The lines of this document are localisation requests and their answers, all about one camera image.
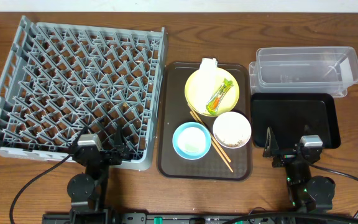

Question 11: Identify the green snack wrapper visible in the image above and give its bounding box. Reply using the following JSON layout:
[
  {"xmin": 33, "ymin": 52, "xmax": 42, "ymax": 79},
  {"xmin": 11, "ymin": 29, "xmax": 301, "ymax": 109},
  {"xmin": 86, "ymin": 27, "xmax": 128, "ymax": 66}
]
[{"xmin": 206, "ymin": 79, "xmax": 233, "ymax": 115}]

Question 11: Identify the grey plastic dish rack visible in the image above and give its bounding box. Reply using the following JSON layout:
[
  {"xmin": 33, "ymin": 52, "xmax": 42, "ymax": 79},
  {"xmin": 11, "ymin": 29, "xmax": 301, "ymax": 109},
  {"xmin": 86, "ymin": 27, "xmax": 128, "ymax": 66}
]
[{"xmin": 0, "ymin": 17, "xmax": 168, "ymax": 170}]

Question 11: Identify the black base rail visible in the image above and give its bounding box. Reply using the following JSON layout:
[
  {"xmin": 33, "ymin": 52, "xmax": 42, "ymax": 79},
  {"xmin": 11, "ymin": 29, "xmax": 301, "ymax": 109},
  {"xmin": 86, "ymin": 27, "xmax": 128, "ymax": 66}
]
[{"xmin": 42, "ymin": 212, "xmax": 358, "ymax": 224}]

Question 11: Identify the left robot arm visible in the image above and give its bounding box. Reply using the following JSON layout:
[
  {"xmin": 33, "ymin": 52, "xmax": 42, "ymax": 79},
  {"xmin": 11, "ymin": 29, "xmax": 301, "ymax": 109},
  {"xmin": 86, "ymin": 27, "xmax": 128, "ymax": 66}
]
[{"xmin": 67, "ymin": 126, "xmax": 130, "ymax": 223}]

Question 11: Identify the light blue bowl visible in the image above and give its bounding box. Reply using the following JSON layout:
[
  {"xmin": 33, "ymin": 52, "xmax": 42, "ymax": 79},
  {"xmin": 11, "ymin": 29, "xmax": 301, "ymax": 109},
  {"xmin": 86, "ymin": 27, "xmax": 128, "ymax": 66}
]
[{"xmin": 172, "ymin": 122, "xmax": 211, "ymax": 161}]

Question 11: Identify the white bowl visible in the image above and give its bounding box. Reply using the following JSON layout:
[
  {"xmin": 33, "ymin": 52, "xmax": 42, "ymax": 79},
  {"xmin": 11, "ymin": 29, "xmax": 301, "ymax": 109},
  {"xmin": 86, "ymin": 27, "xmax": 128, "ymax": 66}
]
[{"xmin": 213, "ymin": 111, "xmax": 252, "ymax": 149}]

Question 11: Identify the wooden chopstick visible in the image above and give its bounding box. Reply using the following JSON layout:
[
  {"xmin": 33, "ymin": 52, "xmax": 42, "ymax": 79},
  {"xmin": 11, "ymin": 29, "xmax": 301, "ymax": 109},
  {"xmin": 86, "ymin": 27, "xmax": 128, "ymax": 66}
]
[
  {"xmin": 190, "ymin": 111, "xmax": 234, "ymax": 173},
  {"xmin": 188, "ymin": 105, "xmax": 231, "ymax": 162}
]

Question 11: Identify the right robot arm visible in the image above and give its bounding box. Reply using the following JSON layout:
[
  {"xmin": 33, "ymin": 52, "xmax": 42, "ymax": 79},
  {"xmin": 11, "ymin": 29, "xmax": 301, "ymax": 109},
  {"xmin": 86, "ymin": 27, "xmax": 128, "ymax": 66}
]
[{"xmin": 263, "ymin": 127, "xmax": 336, "ymax": 212}]

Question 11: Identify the upper wooden chopstick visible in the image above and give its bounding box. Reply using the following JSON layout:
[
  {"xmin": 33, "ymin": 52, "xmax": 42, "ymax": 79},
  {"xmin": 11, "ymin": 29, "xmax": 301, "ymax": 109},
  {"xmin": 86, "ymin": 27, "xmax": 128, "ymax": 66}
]
[{"xmin": 188, "ymin": 105, "xmax": 231, "ymax": 162}]

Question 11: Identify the black tray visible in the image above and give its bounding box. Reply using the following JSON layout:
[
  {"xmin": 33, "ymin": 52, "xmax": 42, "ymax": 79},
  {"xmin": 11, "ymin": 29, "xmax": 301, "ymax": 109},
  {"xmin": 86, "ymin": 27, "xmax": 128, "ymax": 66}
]
[{"xmin": 250, "ymin": 93, "xmax": 341, "ymax": 149}]

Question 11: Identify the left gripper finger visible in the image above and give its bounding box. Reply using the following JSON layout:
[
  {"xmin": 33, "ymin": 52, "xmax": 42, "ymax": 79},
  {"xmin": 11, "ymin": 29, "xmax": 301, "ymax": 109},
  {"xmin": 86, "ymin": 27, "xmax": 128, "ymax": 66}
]
[
  {"xmin": 71, "ymin": 126, "xmax": 88, "ymax": 147},
  {"xmin": 112, "ymin": 124, "xmax": 126, "ymax": 151}
]

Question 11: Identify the white cup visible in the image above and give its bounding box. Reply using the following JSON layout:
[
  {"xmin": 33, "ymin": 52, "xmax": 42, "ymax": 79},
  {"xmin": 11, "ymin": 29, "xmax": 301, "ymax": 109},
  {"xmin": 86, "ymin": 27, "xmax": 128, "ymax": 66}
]
[{"xmin": 178, "ymin": 127, "xmax": 206, "ymax": 154}]

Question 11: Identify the clear plastic bin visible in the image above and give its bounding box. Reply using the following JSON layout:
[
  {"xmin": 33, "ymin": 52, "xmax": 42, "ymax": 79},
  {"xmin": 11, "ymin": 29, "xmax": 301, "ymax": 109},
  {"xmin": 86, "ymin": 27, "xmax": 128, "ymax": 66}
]
[{"xmin": 249, "ymin": 46, "xmax": 358, "ymax": 98}]

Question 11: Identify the yellow plate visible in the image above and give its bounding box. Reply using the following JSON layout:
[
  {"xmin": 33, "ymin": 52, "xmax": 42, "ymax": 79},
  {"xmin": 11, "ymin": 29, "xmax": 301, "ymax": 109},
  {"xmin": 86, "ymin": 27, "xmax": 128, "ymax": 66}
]
[{"xmin": 185, "ymin": 67, "xmax": 240, "ymax": 116}]

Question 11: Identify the lower wooden chopstick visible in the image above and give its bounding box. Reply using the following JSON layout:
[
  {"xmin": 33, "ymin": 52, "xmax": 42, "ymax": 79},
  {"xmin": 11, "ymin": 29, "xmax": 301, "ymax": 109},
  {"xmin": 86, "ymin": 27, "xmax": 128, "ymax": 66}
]
[{"xmin": 190, "ymin": 111, "xmax": 234, "ymax": 173}]

